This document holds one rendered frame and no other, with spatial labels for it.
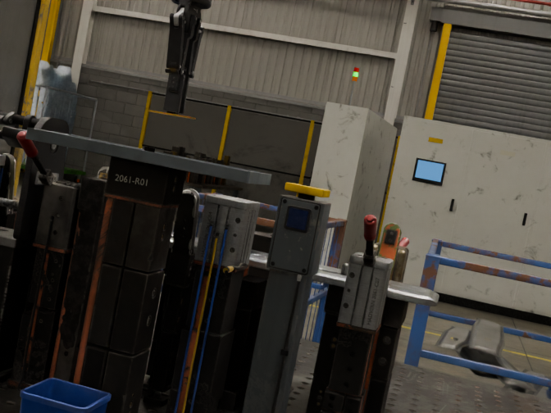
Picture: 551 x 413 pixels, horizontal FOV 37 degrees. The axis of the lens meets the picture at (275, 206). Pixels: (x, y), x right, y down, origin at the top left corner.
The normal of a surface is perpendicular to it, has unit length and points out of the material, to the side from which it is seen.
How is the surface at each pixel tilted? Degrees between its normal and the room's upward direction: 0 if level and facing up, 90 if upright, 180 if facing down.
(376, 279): 90
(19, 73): 90
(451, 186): 90
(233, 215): 90
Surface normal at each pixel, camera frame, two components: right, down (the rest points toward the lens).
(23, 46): 0.97, 0.20
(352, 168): -0.28, 0.00
